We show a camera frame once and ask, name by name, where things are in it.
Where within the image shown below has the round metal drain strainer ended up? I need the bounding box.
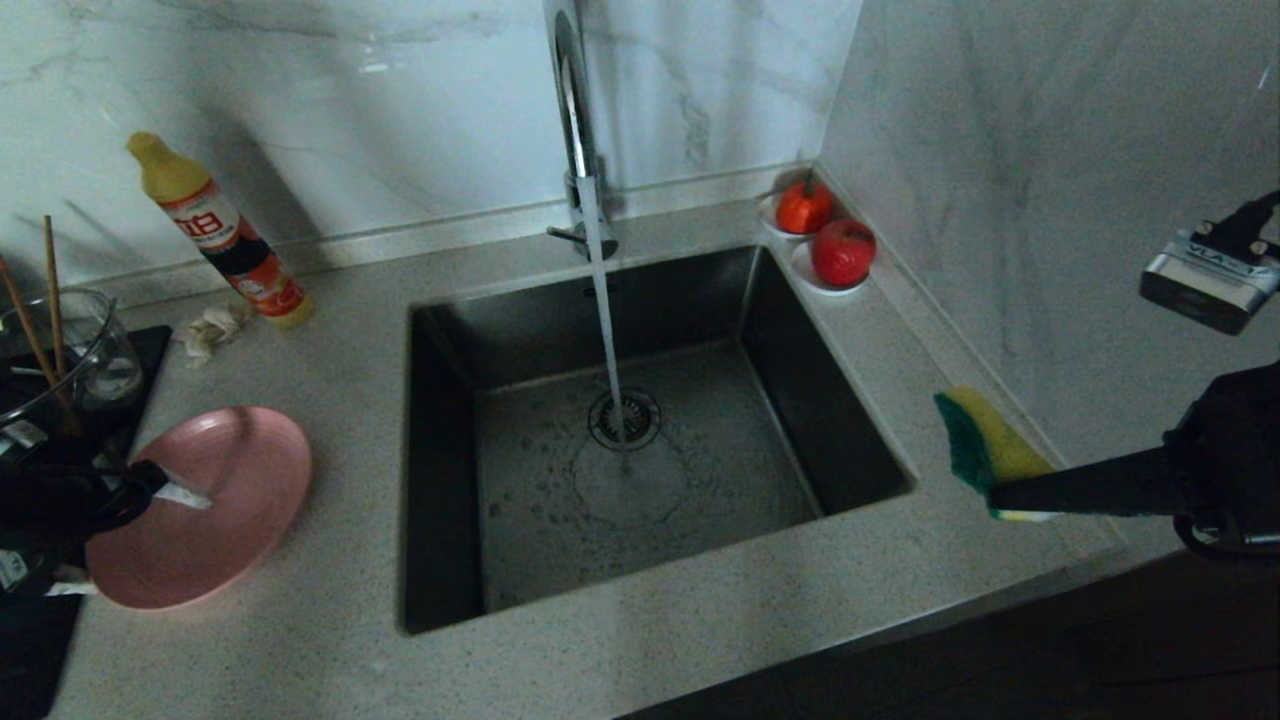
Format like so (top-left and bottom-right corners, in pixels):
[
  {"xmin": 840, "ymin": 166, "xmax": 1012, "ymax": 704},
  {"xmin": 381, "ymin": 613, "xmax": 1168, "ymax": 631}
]
[{"xmin": 587, "ymin": 388, "xmax": 663, "ymax": 452}]

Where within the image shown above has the red apple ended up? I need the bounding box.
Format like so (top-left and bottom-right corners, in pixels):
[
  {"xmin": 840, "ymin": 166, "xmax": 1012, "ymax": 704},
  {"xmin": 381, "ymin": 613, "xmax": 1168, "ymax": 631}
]
[{"xmin": 810, "ymin": 218, "xmax": 879, "ymax": 289}]

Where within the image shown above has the orange-red tomato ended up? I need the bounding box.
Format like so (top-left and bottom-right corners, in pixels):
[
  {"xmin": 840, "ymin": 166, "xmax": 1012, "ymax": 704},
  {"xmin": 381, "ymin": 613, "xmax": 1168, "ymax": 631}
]
[{"xmin": 776, "ymin": 172, "xmax": 836, "ymax": 237}]

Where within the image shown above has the yellow sponge green backing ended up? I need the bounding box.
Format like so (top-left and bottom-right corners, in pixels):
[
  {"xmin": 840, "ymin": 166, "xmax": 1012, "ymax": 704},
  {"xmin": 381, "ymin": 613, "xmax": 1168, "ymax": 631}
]
[{"xmin": 933, "ymin": 386, "xmax": 1059, "ymax": 522}]

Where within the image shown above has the wooden stick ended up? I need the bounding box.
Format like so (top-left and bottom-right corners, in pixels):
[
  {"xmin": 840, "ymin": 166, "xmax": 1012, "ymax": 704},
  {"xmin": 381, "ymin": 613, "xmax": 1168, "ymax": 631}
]
[
  {"xmin": 0, "ymin": 258, "xmax": 81, "ymax": 438},
  {"xmin": 42, "ymin": 215, "xmax": 71, "ymax": 381}
]

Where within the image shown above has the small white saucer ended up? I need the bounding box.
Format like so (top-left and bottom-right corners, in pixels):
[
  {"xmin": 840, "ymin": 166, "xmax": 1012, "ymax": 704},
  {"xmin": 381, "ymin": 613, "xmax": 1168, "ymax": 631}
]
[
  {"xmin": 757, "ymin": 192, "xmax": 816, "ymax": 241},
  {"xmin": 790, "ymin": 242, "xmax": 871, "ymax": 297}
]

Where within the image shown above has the chrome faucet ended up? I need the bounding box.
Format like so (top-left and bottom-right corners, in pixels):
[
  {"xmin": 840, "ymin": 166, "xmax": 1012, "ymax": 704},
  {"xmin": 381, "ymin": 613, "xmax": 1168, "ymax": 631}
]
[{"xmin": 540, "ymin": 0, "xmax": 621, "ymax": 263}]

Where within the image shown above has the yellow dish soap bottle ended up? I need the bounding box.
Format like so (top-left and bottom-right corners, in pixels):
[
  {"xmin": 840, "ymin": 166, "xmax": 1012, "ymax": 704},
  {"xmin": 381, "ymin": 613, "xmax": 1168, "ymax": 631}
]
[{"xmin": 127, "ymin": 132, "xmax": 314, "ymax": 329}]

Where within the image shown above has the black induction cooktop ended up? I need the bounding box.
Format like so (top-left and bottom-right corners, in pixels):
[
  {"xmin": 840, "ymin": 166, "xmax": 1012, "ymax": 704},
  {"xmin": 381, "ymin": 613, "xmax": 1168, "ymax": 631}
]
[{"xmin": 0, "ymin": 325, "xmax": 175, "ymax": 720}]

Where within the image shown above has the pink plate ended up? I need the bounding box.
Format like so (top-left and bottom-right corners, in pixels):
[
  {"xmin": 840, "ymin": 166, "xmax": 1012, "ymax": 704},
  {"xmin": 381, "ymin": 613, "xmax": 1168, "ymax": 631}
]
[{"xmin": 85, "ymin": 405, "xmax": 313, "ymax": 611}]

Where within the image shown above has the clear glass pot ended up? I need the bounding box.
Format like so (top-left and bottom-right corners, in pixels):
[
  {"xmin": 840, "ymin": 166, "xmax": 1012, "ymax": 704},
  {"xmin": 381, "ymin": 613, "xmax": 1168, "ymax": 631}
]
[{"xmin": 0, "ymin": 289, "xmax": 144, "ymax": 426}]

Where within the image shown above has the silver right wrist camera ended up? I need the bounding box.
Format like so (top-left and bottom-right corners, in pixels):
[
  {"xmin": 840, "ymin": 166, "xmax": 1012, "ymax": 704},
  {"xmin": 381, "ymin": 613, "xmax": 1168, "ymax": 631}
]
[{"xmin": 1139, "ymin": 228, "xmax": 1280, "ymax": 336}]

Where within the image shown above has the stainless steel sink basin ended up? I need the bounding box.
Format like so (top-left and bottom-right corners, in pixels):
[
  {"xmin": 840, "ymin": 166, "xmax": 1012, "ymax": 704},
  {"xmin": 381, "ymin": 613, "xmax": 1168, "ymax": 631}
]
[{"xmin": 400, "ymin": 243, "xmax": 913, "ymax": 637}]

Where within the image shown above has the crumpled beige tissue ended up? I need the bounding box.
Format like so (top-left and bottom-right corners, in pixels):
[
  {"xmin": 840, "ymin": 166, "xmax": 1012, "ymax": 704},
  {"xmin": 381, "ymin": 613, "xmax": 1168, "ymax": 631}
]
[{"xmin": 175, "ymin": 303, "xmax": 251, "ymax": 368}]

